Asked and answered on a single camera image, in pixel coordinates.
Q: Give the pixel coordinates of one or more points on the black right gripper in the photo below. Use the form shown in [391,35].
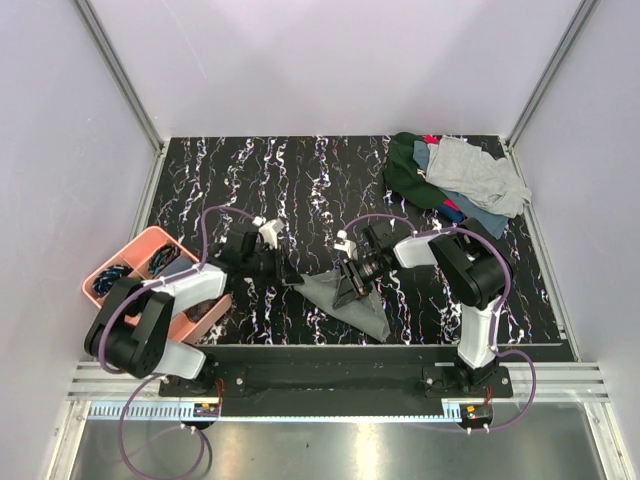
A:
[351,283]

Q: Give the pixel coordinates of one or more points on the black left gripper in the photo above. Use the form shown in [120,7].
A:
[283,273]

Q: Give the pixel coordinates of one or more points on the grey cloth napkin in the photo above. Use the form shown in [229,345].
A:
[366,315]

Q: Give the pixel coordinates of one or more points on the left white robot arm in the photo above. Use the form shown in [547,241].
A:
[131,332]

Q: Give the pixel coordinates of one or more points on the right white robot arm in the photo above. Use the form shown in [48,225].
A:
[476,270]

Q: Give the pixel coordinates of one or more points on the grey blue folded cloth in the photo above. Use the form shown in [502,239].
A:
[178,265]

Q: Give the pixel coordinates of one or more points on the dark brown rolled item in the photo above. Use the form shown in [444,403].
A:
[195,313]

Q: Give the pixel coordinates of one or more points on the dark green garment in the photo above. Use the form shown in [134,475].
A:
[404,171]

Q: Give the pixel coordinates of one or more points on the pink compartment tray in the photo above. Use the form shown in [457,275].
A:
[136,254]

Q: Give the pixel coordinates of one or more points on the blue garment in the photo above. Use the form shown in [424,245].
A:
[494,224]

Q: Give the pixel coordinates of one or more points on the light grey shirt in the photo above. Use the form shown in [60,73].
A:
[491,184]

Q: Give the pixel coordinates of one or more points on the blue patterned rolled sock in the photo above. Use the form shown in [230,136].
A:
[106,279]

